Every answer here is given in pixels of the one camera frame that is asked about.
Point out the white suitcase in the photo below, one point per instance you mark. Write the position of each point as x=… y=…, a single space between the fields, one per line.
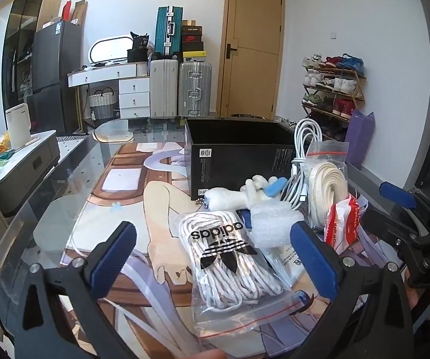
x=164 y=86

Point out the dark glass cabinet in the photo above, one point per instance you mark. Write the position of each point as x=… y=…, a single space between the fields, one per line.
x=20 y=26

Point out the red and white packet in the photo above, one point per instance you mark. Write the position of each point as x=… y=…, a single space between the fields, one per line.
x=340 y=224

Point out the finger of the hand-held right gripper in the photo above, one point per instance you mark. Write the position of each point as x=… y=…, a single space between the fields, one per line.
x=398 y=193
x=387 y=228

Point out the printed desk mat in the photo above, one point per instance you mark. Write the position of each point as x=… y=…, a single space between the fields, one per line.
x=162 y=202

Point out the white dressing table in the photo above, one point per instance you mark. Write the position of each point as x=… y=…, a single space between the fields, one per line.
x=132 y=89

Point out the white appliance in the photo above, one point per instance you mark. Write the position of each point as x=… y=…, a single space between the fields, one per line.
x=18 y=127

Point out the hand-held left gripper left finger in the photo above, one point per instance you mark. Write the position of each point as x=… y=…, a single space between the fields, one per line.
x=114 y=261

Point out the wooden shoe rack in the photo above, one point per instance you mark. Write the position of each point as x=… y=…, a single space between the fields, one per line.
x=357 y=82

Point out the red paper bag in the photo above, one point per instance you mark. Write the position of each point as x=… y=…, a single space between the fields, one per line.
x=66 y=12

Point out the bag of white shoelaces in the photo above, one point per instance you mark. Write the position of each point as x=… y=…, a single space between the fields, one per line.
x=230 y=269

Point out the black trash bin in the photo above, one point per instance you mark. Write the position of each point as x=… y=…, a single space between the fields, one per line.
x=252 y=116

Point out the silver suitcase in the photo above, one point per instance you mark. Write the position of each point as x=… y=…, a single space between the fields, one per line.
x=194 y=86

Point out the black bag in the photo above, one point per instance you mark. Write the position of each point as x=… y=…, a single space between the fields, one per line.
x=138 y=50

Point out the black cardboard box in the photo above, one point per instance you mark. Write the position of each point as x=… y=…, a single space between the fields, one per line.
x=237 y=164

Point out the white stool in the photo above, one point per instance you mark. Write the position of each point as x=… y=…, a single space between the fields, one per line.
x=112 y=131

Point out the person's left hand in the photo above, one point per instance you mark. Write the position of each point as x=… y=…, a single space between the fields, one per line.
x=203 y=355

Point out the oval mirror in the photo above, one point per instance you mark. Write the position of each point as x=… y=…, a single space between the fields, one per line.
x=110 y=50

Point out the wooden door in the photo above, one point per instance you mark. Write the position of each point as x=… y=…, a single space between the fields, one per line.
x=252 y=26

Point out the purple bag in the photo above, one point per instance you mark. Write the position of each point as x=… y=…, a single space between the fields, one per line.
x=360 y=138

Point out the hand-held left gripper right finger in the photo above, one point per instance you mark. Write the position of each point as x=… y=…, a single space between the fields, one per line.
x=316 y=265

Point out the stack of shoe boxes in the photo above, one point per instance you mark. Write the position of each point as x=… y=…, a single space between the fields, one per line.
x=192 y=41

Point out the rows of shoes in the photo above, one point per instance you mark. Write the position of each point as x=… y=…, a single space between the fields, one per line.
x=327 y=82

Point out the wicker basket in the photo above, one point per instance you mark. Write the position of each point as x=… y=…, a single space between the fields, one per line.
x=101 y=106

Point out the teal suitcase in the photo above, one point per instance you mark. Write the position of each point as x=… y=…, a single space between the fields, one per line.
x=162 y=33

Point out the black fridge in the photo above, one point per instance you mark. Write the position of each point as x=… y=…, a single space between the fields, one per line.
x=56 y=56

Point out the white foam wrap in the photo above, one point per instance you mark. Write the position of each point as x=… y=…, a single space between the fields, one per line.
x=274 y=224

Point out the grey sideboard cabinet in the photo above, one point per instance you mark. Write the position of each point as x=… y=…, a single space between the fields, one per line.
x=32 y=160

